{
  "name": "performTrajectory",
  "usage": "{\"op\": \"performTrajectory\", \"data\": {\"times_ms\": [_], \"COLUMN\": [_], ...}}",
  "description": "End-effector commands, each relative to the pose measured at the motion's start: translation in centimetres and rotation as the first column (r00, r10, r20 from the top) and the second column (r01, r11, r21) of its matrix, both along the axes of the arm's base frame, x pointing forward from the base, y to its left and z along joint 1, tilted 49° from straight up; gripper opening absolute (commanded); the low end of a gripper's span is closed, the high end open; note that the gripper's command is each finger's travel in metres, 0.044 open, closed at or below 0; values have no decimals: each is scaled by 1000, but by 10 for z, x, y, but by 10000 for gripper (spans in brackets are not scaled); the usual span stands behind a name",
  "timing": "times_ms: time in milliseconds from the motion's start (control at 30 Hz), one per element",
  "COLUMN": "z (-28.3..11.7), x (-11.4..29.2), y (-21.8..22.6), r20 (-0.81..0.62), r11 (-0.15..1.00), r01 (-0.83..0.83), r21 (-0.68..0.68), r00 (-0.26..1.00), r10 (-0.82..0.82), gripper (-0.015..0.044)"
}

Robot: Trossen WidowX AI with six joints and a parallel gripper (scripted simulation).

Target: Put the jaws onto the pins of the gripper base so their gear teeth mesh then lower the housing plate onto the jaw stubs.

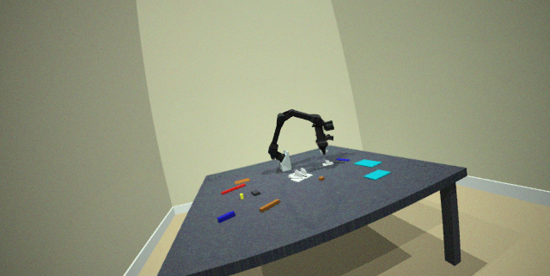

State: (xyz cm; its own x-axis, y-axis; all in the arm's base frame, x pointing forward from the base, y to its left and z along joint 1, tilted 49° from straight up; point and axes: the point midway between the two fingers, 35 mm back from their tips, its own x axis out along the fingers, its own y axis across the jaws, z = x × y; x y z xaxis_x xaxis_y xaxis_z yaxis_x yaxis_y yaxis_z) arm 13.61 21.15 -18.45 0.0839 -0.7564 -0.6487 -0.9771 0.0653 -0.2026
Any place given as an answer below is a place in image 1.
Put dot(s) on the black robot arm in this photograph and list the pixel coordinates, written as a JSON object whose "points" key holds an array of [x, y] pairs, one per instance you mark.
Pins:
{"points": [[319, 125]]}

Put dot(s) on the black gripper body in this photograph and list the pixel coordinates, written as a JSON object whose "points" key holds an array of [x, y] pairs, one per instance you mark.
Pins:
{"points": [[320, 139]]}

